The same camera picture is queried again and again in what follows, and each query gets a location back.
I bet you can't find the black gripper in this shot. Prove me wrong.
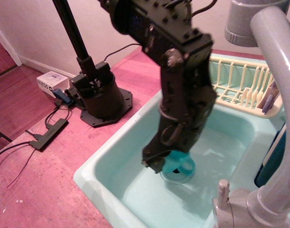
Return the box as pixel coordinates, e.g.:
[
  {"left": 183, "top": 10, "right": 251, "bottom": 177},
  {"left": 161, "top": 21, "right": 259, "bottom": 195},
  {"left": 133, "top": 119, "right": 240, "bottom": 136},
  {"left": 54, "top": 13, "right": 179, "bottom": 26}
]
[{"left": 141, "top": 48, "right": 216, "bottom": 173}]

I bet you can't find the teal plastic cup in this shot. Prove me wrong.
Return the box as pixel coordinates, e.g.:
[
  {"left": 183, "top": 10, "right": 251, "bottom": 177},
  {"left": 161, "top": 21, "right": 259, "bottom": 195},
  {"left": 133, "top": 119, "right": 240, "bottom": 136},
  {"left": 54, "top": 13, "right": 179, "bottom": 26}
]
[{"left": 162, "top": 151, "right": 196, "bottom": 173}]

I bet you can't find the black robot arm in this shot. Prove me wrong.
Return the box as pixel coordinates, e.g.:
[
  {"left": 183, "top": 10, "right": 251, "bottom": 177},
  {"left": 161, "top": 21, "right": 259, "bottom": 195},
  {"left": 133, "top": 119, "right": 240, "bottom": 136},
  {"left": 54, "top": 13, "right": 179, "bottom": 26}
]
[{"left": 54, "top": 0, "right": 216, "bottom": 175}]

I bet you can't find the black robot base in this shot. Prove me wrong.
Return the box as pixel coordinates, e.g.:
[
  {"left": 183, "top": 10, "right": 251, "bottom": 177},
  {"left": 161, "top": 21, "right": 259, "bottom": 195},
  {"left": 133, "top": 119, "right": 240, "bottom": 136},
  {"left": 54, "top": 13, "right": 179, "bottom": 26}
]
[{"left": 65, "top": 56, "right": 132, "bottom": 128}]

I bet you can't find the sink drain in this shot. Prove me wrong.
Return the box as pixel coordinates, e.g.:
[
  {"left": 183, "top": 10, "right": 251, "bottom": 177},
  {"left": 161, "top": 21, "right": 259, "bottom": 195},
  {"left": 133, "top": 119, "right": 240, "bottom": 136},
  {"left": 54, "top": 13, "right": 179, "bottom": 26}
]
[{"left": 160, "top": 166, "right": 195, "bottom": 184}]

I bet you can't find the light teal toy sink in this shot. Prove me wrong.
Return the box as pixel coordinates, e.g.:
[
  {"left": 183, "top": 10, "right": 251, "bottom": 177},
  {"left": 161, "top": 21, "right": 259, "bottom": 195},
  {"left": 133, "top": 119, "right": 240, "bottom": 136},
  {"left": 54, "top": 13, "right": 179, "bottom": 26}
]
[{"left": 74, "top": 92, "right": 276, "bottom": 228}]

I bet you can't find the cream dish drying rack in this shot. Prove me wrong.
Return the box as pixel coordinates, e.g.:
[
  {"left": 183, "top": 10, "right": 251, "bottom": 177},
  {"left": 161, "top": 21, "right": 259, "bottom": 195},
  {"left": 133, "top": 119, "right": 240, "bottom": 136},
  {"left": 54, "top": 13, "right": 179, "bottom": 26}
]
[{"left": 209, "top": 54, "right": 282, "bottom": 118}]

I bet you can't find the purple utensil in rack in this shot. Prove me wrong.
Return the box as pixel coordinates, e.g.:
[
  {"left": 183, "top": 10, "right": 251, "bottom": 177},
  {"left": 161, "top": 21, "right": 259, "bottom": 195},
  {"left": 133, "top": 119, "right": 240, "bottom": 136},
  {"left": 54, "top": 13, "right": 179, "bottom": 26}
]
[{"left": 262, "top": 81, "right": 280, "bottom": 115}]

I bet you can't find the black usb hub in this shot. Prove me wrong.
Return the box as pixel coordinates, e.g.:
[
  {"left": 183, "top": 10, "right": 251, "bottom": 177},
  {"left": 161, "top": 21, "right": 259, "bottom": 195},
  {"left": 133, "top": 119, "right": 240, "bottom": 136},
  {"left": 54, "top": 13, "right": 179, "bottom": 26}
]
[{"left": 25, "top": 118, "right": 69, "bottom": 152}]

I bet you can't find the white cardboard box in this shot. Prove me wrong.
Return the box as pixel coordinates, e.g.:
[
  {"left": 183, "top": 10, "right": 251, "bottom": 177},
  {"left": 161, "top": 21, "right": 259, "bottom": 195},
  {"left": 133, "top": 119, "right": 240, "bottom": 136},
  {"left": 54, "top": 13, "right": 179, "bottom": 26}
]
[{"left": 37, "top": 71, "right": 70, "bottom": 98}]

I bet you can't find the grey toy faucet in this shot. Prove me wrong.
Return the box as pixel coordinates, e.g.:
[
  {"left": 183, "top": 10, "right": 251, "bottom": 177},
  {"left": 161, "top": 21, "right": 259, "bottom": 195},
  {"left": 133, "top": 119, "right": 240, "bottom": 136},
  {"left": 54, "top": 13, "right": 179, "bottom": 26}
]
[{"left": 207, "top": 0, "right": 290, "bottom": 228}]

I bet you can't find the blue clamp handle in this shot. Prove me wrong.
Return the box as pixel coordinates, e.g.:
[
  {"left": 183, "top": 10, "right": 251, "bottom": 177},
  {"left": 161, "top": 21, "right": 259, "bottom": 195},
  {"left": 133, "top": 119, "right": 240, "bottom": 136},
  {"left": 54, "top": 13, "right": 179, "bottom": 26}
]
[{"left": 52, "top": 88, "right": 73, "bottom": 105}]

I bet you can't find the thin black wire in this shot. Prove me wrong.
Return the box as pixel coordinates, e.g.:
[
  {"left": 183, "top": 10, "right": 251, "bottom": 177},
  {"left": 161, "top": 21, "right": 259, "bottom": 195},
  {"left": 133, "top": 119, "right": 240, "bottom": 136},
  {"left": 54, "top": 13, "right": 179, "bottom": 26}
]
[{"left": 6, "top": 150, "right": 36, "bottom": 189}]

